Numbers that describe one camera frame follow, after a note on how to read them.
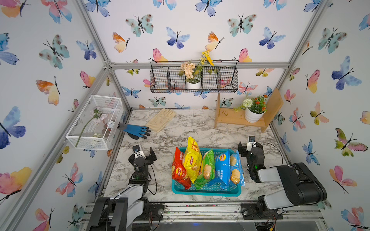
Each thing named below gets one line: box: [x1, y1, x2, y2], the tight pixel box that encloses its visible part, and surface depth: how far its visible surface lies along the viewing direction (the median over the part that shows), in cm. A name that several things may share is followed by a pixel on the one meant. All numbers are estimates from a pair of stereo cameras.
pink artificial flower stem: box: [74, 106, 109, 149], surface depth 76 cm
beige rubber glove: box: [145, 108, 176, 133], surface depth 116 cm
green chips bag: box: [194, 149, 216, 191], surface depth 74 cm
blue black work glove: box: [117, 122, 151, 140], surface depth 108 cm
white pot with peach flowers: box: [178, 50, 215, 90], surface depth 86 cm
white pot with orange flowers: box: [233, 94, 268, 124], surface depth 96 cm
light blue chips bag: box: [229, 149, 246, 187], surface depth 71 cm
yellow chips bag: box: [182, 136, 203, 184], surface depth 71 cm
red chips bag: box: [171, 147, 192, 191], surface depth 74 cm
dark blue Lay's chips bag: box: [208, 149, 231, 191], surface depth 71 cm
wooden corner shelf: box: [214, 88, 284, 133], surface depth 106 cm
